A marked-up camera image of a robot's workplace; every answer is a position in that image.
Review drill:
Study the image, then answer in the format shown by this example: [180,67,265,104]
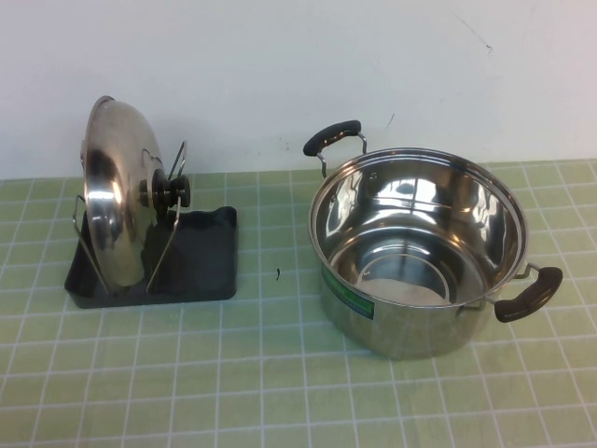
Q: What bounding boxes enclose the stainless steel pot black handles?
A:
[301,119,564,361]

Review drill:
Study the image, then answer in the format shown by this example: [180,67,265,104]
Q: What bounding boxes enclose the green grid table mat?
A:
[0,158,597,448]

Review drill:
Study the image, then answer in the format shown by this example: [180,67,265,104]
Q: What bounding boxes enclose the wire lid rack black tray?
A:
[62,141,240,309]

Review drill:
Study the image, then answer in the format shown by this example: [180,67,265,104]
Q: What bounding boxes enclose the stainless steel pot lid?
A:
[78,94,193,287]

